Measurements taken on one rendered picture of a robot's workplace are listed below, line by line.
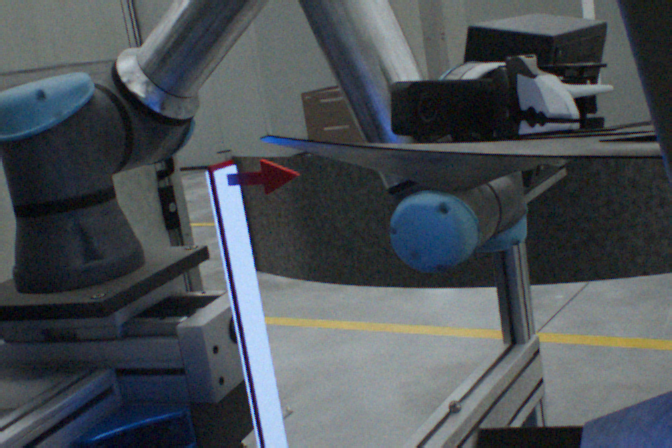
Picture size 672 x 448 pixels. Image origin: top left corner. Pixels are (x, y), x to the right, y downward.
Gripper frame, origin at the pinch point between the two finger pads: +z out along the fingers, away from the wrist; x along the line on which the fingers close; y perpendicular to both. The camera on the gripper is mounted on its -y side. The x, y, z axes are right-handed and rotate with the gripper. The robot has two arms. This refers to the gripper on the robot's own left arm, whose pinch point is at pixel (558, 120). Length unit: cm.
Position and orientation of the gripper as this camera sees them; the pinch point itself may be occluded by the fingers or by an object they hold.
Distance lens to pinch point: 63.8
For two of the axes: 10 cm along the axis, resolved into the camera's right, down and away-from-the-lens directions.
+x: 0.5, 9.8, 2.0
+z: 1.1, 1.9, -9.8
